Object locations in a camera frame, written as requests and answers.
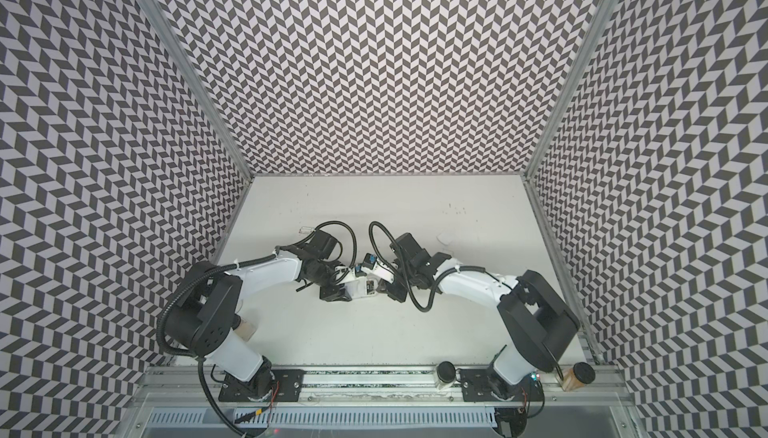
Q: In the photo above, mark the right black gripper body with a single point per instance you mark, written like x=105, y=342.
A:
x=395, y=290

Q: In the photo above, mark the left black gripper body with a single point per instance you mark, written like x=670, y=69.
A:
x=325, y=276

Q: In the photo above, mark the white remote with green buttons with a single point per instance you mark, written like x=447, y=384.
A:
x=363, y=287

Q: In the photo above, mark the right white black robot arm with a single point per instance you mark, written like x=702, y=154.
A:
x=539, y=323

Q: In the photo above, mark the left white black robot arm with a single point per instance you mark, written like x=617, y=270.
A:
x=201, y=317

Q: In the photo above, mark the middle cylinder black cap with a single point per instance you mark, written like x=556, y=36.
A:
x=444, y=375

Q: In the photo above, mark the left wooden cylinder black cap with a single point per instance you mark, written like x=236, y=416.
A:
x=243, y=329

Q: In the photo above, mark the wooden cylinder black cap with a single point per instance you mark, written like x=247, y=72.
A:
x=577, y=376
x=243, y=329

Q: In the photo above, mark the white ventilation grille strip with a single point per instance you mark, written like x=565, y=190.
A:
x=355, y=418

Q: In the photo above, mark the right wooden cylinder black cap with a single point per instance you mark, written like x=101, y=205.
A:
x=577, y=376

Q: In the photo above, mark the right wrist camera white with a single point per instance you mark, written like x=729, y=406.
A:
x=372, y=266

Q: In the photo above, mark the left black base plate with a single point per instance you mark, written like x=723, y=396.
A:
x=281, y=385

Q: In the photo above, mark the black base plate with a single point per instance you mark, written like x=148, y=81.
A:
x=281, y=385
x=477, y=386

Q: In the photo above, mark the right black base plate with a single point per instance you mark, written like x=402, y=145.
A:
x=477, y=386

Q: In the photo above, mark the aluminium mounting rail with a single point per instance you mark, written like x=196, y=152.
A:
x=401, y=385

